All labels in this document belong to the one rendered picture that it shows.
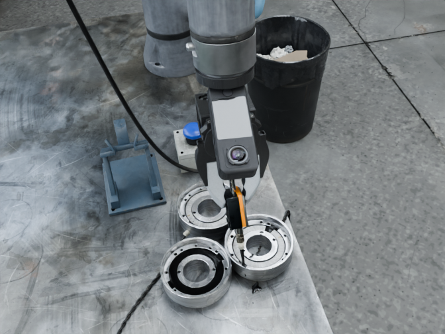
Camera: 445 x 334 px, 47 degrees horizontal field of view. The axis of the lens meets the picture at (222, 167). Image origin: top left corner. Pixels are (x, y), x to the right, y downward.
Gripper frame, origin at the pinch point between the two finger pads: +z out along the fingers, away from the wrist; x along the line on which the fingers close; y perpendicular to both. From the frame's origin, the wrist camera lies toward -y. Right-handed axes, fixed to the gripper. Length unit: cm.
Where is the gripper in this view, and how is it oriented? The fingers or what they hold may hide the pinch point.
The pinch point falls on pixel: (234, 201)
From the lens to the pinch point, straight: 71.4
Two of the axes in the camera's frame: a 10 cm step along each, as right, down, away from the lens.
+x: -9.8, 1.5, -1.1
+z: 0.6, 7.9, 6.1
